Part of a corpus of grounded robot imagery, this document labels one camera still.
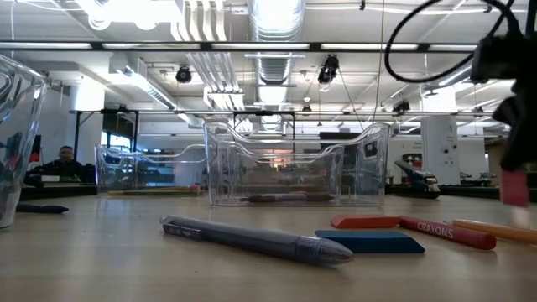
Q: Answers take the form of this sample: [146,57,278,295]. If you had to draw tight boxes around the yellow pencil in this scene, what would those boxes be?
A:
[107,190,199,197]

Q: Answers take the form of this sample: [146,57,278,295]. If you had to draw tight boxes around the thick grey pen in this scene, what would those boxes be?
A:
[159,214,356,267]

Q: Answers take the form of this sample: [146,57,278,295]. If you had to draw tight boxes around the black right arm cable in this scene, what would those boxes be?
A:
[383,0,522,84]

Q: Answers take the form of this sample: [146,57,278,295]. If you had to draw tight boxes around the tall clear plastic bin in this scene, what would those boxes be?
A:
[0,53,52,231]

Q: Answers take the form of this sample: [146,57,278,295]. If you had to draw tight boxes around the silver ceiling duct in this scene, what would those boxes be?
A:
[246,0,307,87]

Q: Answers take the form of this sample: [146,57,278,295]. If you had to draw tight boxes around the blue eraser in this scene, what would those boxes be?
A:
[315,228,426,255]

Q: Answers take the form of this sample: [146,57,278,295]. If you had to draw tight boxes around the red crayon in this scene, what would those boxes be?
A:
[397,215,498,252]

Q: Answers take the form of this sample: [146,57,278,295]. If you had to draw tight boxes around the orange pencil with pink eraser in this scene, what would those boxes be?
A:
[451,218,537,247]
[158,185,202,194]

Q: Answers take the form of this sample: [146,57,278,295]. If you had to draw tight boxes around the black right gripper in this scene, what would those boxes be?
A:
[469,29,537,173]

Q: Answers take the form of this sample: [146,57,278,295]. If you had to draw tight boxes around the black background table frame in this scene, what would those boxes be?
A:
[68,107,140,182]

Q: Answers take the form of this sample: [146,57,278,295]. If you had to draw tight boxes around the white pillar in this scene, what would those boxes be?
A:
[420,87,461,186]

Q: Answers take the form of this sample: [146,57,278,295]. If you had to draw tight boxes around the black stapler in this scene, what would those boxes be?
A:
[393,159,442,200]

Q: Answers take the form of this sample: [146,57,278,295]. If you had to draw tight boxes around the person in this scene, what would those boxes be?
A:
[28,144,96,185]

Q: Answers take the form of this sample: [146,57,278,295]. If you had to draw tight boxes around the dark blue marker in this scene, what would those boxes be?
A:
[14,203,70,215]

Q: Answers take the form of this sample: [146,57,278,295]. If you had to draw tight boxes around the black pen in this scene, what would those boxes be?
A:
[240,191,337,204]

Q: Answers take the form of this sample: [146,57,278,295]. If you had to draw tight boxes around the red eraser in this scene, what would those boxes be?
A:
[330,214,403,230]

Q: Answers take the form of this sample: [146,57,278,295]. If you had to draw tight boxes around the pink eraser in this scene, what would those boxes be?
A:
[498,169,531,208]

